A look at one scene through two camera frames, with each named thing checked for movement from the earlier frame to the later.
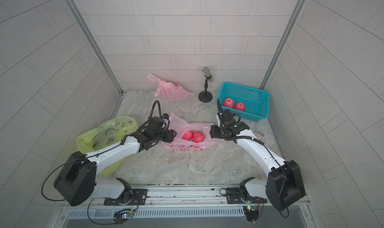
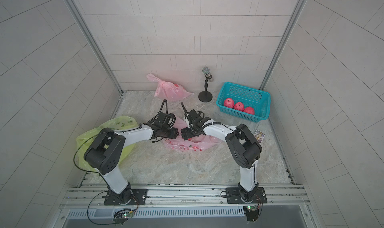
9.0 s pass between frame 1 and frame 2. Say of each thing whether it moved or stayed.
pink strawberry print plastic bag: stayed
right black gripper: moved
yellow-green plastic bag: stayed
